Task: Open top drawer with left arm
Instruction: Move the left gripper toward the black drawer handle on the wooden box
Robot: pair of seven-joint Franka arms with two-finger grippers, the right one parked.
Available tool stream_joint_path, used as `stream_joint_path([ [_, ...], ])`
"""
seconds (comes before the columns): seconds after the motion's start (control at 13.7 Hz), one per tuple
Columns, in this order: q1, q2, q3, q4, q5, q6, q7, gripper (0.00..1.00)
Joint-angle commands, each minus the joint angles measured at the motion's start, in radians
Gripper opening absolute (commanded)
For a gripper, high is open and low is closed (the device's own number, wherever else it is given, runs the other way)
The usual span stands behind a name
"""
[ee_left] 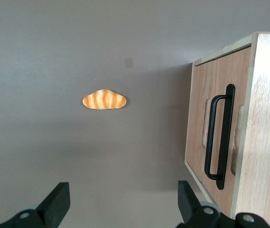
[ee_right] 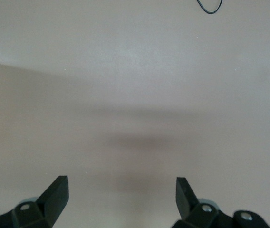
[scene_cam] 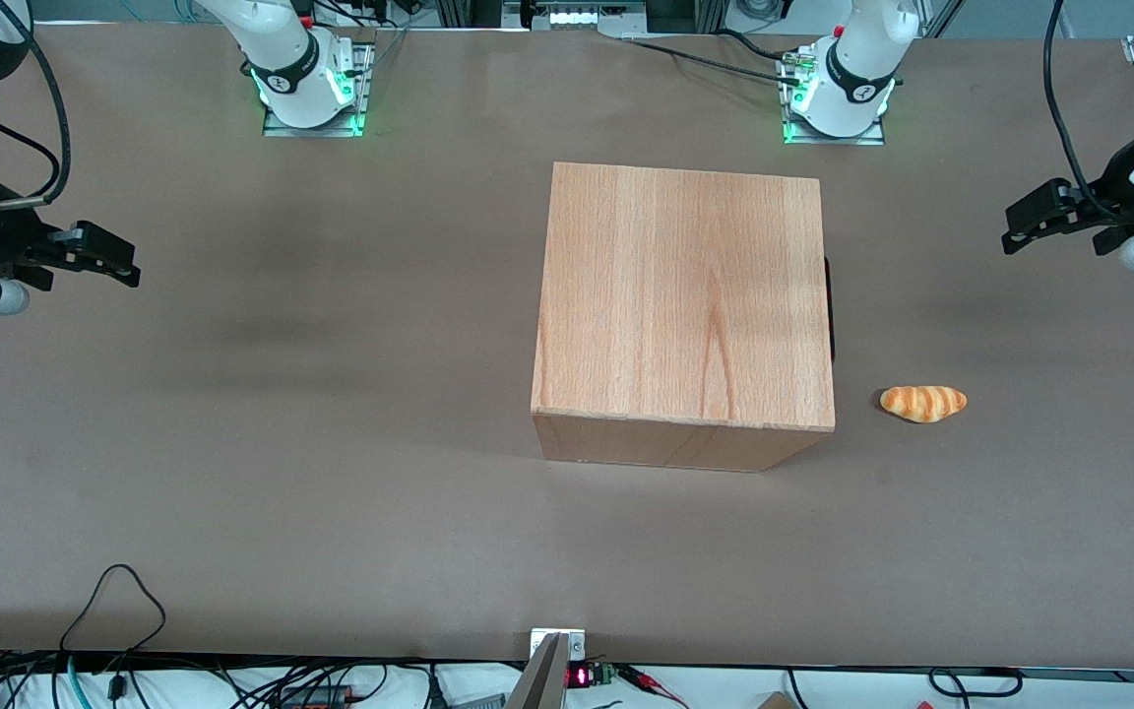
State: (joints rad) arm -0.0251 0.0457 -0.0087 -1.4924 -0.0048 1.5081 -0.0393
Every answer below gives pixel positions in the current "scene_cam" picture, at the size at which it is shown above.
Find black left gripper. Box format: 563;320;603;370
1003;123;1134;255

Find light wooden drawer cabinet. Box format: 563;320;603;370
531;161;837;474

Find orange striped toy bread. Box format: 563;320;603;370
880;384;969;424

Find orange black device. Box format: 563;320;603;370
276;683;353;709

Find white power strip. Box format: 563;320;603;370
503;0;649;32

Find red clip leads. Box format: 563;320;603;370
616;665;688;707

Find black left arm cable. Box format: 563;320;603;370
1043;0;1125;224

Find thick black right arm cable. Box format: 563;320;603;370
0;0;72;208

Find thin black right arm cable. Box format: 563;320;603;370
0;82;64;190

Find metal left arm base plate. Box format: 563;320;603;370
779;49;888;147

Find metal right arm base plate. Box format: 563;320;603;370
262;39;377;139

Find looped thin black cable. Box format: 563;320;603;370
59;563;167;657

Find short black table cable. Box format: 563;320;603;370
715;28;806;66

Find long black table cable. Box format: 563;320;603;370
621;37;810;86

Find black curled cable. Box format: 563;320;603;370
928;667;1024;697

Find grey slanted camera post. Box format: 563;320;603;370
505;633;571;709

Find small metal edge bracket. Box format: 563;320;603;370
530;627;589;663

